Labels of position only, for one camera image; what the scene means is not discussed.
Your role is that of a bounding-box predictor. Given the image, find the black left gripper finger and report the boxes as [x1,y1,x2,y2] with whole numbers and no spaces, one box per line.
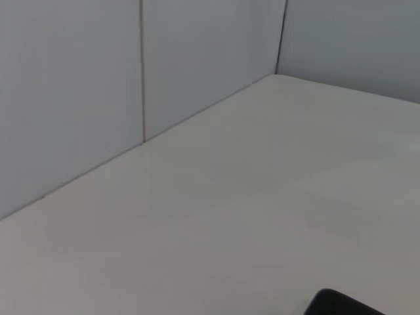
[297,287,389,315]

